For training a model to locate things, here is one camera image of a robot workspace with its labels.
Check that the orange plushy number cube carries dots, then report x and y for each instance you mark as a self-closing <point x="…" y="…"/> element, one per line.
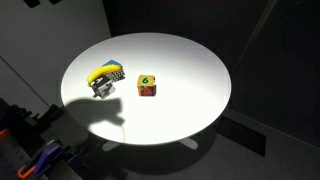
<point x="146" y="87"/>

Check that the blue topped patterned cube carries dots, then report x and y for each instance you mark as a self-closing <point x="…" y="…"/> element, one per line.
<point x="115" y="63"/>

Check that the yellow banana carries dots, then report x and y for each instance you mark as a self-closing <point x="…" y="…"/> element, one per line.
<point x="100" y="71"/>

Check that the black bar clamp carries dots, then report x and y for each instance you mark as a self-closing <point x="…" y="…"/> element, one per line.
<point x="40" y="118"/>

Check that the purple clamp orange tip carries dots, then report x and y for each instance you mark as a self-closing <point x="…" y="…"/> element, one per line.
<point x="45" y="158"/>

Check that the black wall vent plate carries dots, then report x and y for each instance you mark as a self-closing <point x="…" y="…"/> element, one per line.
<point x="243" y="135"/>

